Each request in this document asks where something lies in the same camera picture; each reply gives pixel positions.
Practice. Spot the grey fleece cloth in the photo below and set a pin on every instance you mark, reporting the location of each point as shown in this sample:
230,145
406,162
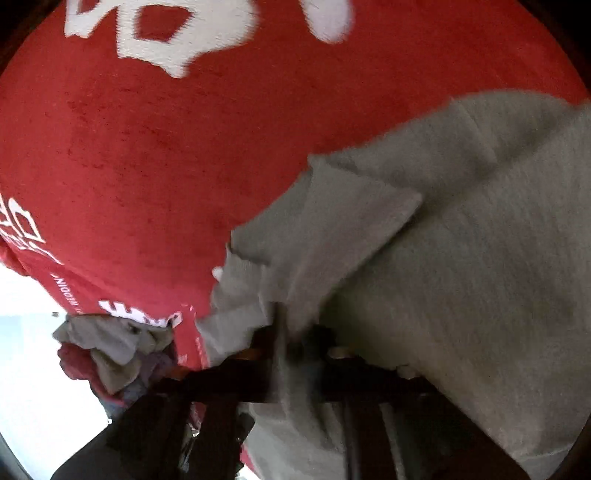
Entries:
461,258

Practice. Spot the red blanket with white print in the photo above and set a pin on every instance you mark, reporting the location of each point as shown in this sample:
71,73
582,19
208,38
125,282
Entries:
184,138

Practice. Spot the beige grey crumpled cloth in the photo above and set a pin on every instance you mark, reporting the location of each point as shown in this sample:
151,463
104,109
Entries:
99,339

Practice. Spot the dark blue crumpled cloth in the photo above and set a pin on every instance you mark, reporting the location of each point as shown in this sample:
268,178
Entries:
150,369

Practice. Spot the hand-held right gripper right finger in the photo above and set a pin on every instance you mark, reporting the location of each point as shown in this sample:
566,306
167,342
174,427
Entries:
369,415

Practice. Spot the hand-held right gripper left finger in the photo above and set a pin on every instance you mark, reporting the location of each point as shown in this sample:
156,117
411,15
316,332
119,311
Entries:
221,387

